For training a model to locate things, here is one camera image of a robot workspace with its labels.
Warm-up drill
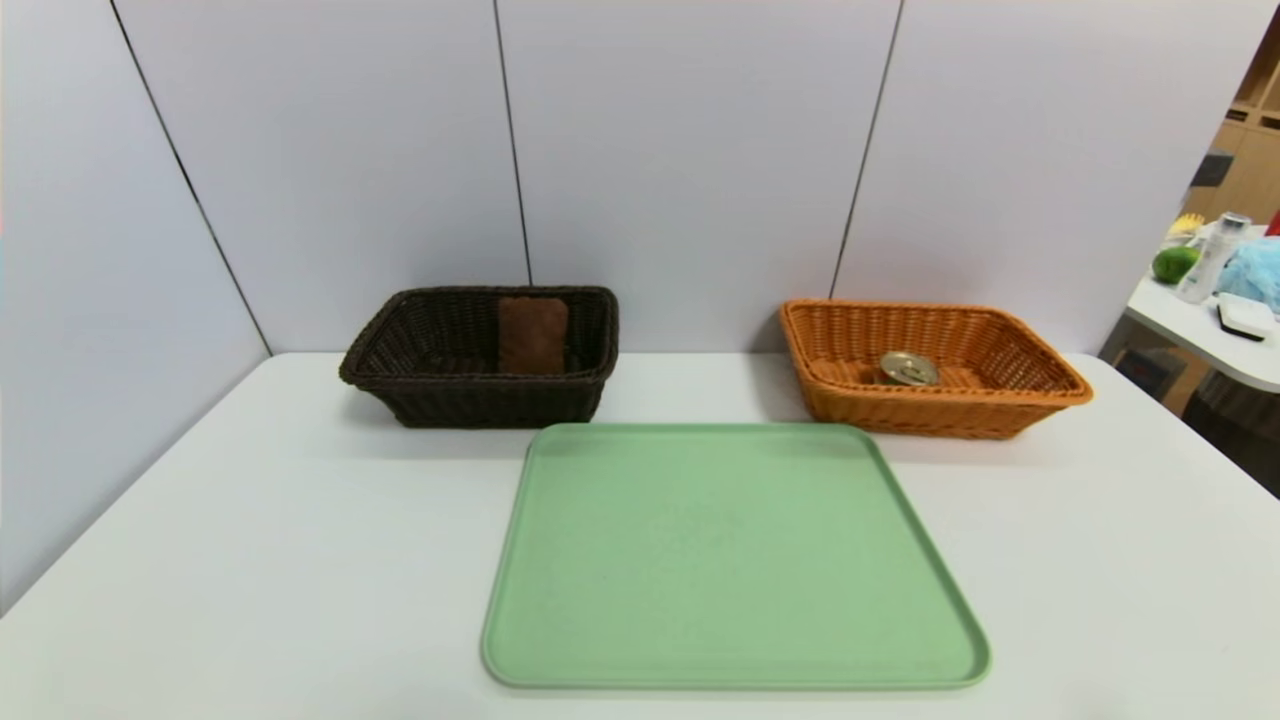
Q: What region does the brown towel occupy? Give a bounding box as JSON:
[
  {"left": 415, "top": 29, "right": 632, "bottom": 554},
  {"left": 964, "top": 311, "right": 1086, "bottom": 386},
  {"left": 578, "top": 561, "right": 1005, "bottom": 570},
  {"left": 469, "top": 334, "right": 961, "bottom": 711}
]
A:
[{"left": 497, "top": 296, "right": 570, "bottom": 377}]

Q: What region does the tin can with pull tab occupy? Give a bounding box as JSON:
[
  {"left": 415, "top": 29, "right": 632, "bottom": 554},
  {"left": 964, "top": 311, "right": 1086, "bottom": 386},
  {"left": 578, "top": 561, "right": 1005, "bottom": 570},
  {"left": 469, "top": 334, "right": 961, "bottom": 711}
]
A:
[{"left": 879, "top": 350, "right": 942, "bottom": 388}]

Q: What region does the dark brown wicker basket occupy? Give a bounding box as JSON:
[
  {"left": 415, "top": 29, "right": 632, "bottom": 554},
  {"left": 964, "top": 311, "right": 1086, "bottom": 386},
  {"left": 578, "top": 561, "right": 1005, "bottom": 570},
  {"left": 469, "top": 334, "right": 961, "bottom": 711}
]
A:
[{"left": 338, "top": 286, "right": 620, "bottom": 430}]

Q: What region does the orange wicker basket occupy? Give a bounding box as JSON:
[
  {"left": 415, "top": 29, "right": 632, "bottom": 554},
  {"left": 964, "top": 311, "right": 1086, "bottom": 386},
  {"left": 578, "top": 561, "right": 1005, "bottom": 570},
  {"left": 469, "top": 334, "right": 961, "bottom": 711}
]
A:
[{"left": 779, "top": 298, "right": 1094, "bottom": 441}]

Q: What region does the light green plastic tray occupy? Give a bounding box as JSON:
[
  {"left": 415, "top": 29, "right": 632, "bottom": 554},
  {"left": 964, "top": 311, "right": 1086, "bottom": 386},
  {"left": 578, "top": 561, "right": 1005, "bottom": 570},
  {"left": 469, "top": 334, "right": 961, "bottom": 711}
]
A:
[{"left": 480, "top": 422, "right": 992, "bottom": 691}]

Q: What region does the green round fruit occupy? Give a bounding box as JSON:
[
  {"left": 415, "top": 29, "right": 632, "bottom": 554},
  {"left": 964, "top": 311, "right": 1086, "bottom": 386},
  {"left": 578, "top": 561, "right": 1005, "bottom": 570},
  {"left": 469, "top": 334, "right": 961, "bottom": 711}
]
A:
[{"left": 1152, "top": 245, "right": 1201, "bottom": 285}]

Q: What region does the white side table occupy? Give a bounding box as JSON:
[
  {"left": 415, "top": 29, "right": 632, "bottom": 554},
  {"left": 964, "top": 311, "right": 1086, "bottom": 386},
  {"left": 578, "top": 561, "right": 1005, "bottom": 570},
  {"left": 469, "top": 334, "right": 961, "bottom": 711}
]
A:
[{"left": 1125, "top": 225, "right": 1280, "bottom": 394}]

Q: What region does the clear plastic bottle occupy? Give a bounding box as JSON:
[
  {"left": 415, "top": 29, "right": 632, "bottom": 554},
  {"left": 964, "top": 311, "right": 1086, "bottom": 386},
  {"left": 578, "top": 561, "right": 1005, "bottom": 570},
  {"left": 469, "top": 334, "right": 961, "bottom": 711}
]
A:
[{"left": 1176, "top": 212, "right": 1253, "bottom": 305}]

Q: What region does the dark round bin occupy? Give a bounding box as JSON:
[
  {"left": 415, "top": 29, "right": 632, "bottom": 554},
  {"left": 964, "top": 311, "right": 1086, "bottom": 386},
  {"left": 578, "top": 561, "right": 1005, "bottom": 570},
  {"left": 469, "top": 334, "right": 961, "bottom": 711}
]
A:
[{"left": 1185, "top": 370, "right": 1280, "bottom": 496}]

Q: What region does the white and black flat box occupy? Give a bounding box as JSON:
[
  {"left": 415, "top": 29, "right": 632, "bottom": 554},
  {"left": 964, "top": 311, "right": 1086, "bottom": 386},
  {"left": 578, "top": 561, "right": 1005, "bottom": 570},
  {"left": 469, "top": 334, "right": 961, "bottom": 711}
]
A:
[{"left": 1216, "top": 292, "right": 1277, "bottom": 343}]

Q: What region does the light blue crumpled bag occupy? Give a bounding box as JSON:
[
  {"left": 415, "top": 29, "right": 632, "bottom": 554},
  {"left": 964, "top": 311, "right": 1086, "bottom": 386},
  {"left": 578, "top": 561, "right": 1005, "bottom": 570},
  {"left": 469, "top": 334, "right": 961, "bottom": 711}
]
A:
[{"left": 1218, "top": 237, "right": 1280, "bottom": 313}]

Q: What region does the wooden shelf cabinet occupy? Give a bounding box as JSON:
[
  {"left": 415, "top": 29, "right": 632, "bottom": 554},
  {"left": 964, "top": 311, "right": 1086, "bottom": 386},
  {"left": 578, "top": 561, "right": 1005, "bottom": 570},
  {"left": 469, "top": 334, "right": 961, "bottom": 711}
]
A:
[{"left": 1180, "top": 10, "right": 1280, "bottom": 226}]

